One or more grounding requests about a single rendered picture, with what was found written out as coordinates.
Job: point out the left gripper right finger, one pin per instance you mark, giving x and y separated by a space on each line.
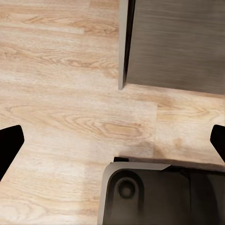
217 138

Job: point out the dishwasher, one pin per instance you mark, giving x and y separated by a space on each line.
178 44

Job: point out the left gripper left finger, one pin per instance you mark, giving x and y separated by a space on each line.
11 141

